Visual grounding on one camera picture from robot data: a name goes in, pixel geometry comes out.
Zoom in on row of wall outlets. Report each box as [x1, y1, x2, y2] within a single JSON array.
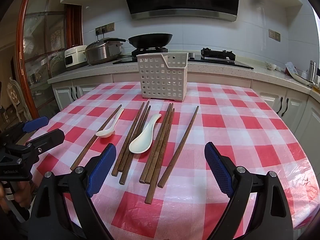
[[95, 22, 115, 36]]

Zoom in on black wok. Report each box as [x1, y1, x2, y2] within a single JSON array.
[[128, 33, 173, 49]]

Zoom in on person's left hand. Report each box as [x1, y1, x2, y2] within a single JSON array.
[[0, 180, 34, 214]]

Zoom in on silver electric cooker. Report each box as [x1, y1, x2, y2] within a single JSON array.
[[85, 38, 127, 66]]

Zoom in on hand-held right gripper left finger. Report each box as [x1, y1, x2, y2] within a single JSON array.
[[27, 144, 117, 240]]

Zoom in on red and white packet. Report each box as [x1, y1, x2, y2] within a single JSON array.
[[283, 62, 300, 77]]

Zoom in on red checkered tablecloth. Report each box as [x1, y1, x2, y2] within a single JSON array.
[[25, 81, 320, 240]]

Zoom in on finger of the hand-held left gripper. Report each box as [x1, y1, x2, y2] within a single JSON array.
[[0, 116, 49, 145], [25, 129, 65, 153]]

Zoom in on white rice cooker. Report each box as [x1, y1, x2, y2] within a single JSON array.
[[64, 45, 88, 68]]

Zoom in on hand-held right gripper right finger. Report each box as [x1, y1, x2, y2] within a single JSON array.
[[204, 142, 294, 240]]

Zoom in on steel bottle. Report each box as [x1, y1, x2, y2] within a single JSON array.
[[309, 60, 316, 86]]

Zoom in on ornate white chair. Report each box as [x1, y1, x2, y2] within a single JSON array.
[[6, 76, 33, 123]]

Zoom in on wooden framed glass door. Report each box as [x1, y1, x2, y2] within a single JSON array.
[[15, 0, 83, 121]]

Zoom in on white plastic utensil basket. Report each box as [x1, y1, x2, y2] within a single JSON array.
[[136, 52, 188, 102]]

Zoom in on small white ceramic spoon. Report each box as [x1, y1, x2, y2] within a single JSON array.
[[96, 108, 125, 138]]

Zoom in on black gas stove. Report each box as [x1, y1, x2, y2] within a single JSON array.
[[112, 47, 254, 70]]

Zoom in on large white ceramic spoon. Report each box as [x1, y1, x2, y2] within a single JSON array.
[[128, 113, 162, 154]]

